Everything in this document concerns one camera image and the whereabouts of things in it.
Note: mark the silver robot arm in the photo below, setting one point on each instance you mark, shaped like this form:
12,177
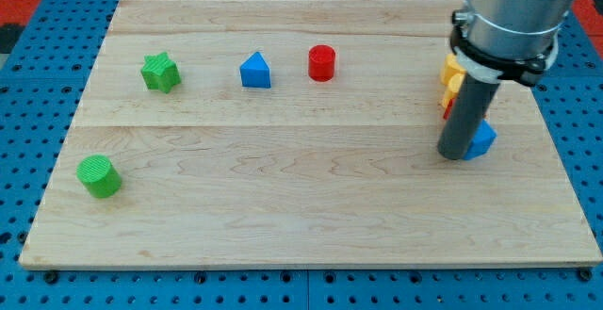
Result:
511,29

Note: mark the blue hexagon block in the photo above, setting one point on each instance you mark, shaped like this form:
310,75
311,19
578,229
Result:
482,141

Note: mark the red cylinder block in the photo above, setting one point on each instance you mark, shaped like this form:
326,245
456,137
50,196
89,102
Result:
321,62

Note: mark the green cylinder block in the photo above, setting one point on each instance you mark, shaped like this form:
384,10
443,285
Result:
98,175

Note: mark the red block behind rod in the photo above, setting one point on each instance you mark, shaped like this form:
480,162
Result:
448,109

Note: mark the wooden board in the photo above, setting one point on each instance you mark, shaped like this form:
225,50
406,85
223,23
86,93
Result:
342,174

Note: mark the blue triangle block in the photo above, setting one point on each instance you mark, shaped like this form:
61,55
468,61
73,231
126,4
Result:
255,72

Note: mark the yellow block lower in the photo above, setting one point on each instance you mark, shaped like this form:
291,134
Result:
452,87

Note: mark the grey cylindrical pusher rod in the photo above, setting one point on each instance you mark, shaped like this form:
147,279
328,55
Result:
465,117

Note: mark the green star block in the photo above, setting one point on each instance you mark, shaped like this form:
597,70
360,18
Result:
161,73

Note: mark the yellow block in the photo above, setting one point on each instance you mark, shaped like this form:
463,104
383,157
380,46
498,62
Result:
452,87
450,68

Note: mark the yellow block upper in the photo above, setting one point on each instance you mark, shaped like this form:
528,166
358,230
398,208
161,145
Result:
450,68

